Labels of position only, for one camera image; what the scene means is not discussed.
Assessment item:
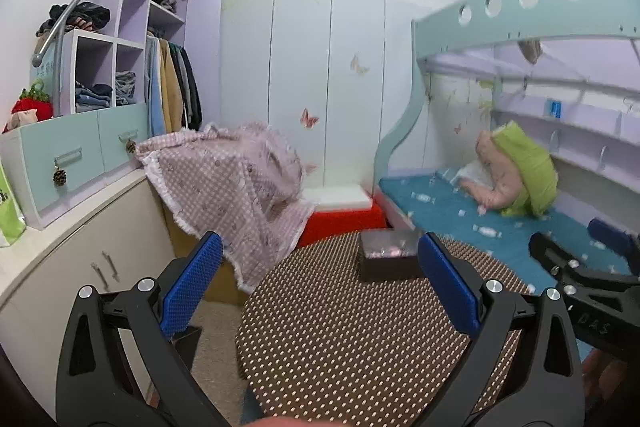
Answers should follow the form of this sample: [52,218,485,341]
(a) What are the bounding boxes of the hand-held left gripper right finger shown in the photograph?
[418,231,587,427]

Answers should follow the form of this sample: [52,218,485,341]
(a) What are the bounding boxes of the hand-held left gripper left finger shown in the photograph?
[55,231,227,427]

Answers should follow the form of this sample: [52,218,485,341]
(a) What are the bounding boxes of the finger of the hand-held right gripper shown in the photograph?
[587,217,640,275]
[528,232,640,304]

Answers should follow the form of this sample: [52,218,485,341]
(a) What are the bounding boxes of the dark metal box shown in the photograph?
[359,229,426,283]

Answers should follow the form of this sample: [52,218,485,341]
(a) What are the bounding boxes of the person's right hand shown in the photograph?
[582,349,628,413]

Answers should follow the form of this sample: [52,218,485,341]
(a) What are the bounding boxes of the person's left hand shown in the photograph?
[259,415,312,427]

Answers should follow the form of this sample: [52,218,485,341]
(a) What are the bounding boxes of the cardboard box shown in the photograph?
[165,207,251,305]

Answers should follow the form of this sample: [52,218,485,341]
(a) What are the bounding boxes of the teal patterned bed sheet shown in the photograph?
[378,167,640,295]

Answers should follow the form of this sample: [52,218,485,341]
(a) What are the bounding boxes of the pink quilt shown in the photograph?
[460,129,531,212]

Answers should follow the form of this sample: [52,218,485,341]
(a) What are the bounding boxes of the green quilt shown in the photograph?
[492,121,558,219]

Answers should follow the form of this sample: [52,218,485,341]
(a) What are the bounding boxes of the pink checked blanket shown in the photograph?
[135,122,318,295]

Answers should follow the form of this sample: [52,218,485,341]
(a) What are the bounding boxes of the white pillow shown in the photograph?
[452,159,493,188]

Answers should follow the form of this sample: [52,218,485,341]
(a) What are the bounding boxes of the brown polka dot tablecloth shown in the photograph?
[236,232,531,423]

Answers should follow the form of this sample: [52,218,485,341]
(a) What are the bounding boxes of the white cabinet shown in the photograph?
[0,167,176,408]

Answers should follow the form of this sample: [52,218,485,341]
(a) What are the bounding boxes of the red storage box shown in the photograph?
[297,202,388,248]

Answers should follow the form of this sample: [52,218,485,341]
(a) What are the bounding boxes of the white board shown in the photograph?
[300,186,375,210]

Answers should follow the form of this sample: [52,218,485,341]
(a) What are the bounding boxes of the tan hanging coat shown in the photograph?
[159,38,188,132]

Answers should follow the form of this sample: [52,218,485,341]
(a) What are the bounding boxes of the light blue hanging garment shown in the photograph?
[145,34,168,135]

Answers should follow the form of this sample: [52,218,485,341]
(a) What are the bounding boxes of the dark hanging jackets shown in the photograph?
[172,44,203,130]

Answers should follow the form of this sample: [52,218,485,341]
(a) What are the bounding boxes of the green bag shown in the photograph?
[0,159,28,248]

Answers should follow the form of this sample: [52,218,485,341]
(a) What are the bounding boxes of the teal drawer unit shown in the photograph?
[0,102,151,228]

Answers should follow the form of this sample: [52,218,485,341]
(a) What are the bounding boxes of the hanging grey cloth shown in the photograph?
[517,38,543,65]

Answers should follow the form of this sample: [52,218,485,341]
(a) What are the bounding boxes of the red strawberry plush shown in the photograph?
[2,79,53,132]

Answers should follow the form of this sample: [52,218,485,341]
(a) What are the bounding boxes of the white wardrobe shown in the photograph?
[217,0,433,192]

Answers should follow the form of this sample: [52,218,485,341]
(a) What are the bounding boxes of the grey metal handrail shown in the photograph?
[32,0,203,116]

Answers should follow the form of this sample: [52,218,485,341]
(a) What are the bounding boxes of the lavender stair shelf unit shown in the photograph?
[35,0,223,118]

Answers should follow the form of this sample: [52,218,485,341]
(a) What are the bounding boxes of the pile of dark clothes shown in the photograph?
[35,2,111,35]

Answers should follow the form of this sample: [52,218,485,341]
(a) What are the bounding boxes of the lavender wall shelf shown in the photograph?
[492,107,640,228]

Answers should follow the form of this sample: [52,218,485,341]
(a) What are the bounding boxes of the teal bunk bed frame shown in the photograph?
[374,0,640,233]

